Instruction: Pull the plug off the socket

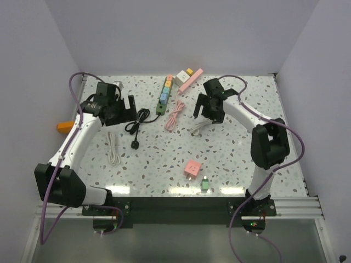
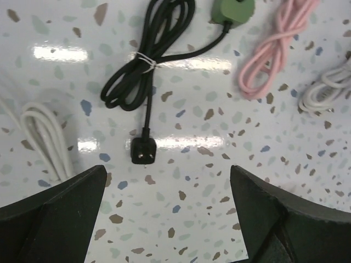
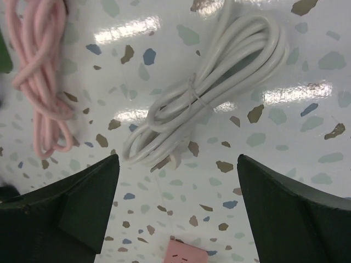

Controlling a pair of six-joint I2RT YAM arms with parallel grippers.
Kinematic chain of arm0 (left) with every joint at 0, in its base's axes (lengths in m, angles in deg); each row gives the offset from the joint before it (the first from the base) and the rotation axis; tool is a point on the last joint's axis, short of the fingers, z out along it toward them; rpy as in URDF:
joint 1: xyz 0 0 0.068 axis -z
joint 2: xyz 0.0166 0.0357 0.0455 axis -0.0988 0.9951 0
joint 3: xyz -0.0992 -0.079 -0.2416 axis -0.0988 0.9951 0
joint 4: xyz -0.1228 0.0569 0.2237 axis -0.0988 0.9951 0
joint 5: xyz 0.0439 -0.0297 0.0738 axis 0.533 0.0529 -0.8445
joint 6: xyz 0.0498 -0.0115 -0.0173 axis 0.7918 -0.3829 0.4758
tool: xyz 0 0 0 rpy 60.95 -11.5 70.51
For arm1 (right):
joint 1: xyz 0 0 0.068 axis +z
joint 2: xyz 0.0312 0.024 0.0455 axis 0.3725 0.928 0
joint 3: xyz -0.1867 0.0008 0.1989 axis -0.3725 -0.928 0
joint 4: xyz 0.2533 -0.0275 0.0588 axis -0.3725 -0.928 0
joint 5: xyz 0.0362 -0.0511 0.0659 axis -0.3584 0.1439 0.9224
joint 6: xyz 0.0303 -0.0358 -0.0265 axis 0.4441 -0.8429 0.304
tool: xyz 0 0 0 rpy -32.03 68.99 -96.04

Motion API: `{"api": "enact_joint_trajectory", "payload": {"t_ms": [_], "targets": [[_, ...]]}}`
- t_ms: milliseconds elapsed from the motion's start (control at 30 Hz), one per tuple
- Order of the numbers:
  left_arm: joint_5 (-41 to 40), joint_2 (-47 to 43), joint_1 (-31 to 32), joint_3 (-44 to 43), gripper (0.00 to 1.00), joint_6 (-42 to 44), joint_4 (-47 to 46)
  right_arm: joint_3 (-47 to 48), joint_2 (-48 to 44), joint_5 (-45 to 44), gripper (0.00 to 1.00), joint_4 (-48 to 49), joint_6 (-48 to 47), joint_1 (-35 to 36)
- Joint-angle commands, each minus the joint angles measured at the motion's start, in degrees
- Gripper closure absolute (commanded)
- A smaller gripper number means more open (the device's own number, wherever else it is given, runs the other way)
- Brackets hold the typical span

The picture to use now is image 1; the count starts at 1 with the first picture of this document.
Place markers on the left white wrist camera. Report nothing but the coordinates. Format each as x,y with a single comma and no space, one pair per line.
119,84

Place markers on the green plug adapter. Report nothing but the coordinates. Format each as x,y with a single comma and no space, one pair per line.
204,185

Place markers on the pink power strip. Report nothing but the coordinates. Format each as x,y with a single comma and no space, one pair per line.
190,81

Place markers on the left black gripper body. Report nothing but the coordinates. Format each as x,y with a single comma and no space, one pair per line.
118,112

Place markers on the yellow small plug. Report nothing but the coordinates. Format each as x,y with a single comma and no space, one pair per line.
189,71

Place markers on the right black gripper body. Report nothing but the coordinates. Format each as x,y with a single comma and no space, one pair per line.
213,114

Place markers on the green power strip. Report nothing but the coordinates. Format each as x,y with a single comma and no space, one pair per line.
161,109

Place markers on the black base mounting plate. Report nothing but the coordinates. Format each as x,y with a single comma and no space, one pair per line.
166,211

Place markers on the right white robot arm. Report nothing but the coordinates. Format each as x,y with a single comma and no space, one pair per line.
269,140

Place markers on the orange power strip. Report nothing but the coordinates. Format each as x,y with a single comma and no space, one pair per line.
65,127

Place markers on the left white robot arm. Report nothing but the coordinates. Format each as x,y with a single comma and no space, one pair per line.
58,180

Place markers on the white cube adapter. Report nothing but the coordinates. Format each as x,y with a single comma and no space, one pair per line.
181,78

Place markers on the pink cube plug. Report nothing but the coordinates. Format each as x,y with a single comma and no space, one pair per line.
192,169

